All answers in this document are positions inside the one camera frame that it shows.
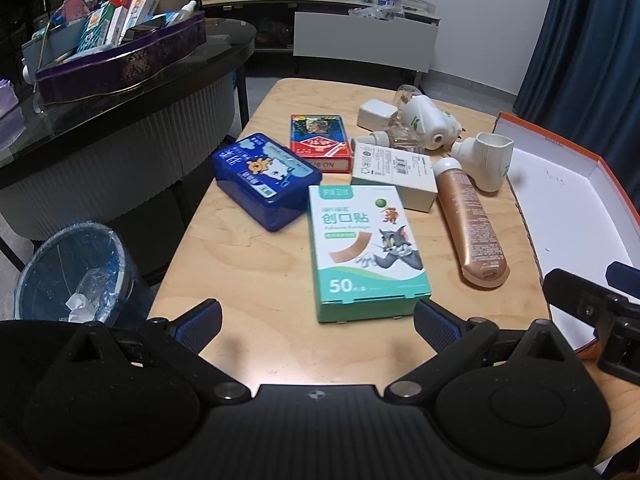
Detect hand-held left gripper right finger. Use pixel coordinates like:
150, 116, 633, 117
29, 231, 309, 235
384, 299, 588, 404

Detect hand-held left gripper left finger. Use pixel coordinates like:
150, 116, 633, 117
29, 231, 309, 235
45, 299, 251, 404

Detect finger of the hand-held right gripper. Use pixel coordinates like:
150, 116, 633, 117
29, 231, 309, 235
606, 260, 640, 295
542, 269, 626, 321

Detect orange white cardboard box lid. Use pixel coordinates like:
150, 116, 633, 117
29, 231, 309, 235
492, 111, 640, 356

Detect green bandage box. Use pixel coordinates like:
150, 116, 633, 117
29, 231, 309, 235
307, 185, 433, 323

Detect bronze lotion tube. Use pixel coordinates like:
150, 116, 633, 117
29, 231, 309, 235
432, 156, 512, 290

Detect white flared plastic holder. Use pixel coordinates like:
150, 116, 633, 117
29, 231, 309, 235
451, 132, 515, 192

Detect blue plastic box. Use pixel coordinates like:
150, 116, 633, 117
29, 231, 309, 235
210, 132, 323, 232

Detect white cardboard box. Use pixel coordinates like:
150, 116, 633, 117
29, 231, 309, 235
350, 141, 439, 212

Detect clear glass refill bottle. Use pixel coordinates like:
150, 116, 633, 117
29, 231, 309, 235
352, 110, 426, 153

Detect white plug-in vaporizer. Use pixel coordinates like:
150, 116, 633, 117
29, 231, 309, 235
400, 95, 461, 151

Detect red playing card box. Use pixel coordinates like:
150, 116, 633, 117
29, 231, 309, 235
289, 114, 351, 173

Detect white power adapter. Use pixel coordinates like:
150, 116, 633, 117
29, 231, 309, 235
357, 100, 401, 130

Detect trash bin with blue liner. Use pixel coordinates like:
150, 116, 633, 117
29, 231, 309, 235
14, 220, 156, 331

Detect dark glass round table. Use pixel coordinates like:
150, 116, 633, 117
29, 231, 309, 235
0, 19, 258, 271

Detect blue curtain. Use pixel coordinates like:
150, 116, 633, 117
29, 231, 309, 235
512, 0, 640, 161

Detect purple decorative tray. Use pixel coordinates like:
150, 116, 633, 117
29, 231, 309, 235
34, 10, 208, 107

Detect lavender plastic container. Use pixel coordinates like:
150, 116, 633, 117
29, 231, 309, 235
0, 79, 26, 148

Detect white television cabinet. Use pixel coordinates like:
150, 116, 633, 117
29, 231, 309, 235
200, 0, 443, 81

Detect pile of small medicine boxes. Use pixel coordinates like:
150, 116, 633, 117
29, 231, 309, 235
30, 0, 201, 61

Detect clear plastic bags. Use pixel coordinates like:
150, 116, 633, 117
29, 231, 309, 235
348, 5, 406, 22

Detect clear plastic organizer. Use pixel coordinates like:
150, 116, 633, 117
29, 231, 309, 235
362, 0, 436, 13

